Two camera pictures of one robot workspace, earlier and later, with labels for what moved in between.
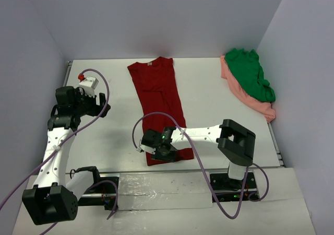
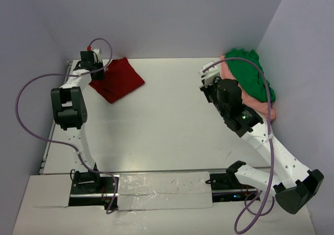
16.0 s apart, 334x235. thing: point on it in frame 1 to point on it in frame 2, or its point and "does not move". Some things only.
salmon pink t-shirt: (264, 108) does not move
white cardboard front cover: (182, 203) does not move
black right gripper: (162, 156) to (206, 90)
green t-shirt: (245, 68) does not move
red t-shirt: (160, 103) to (120, 79)
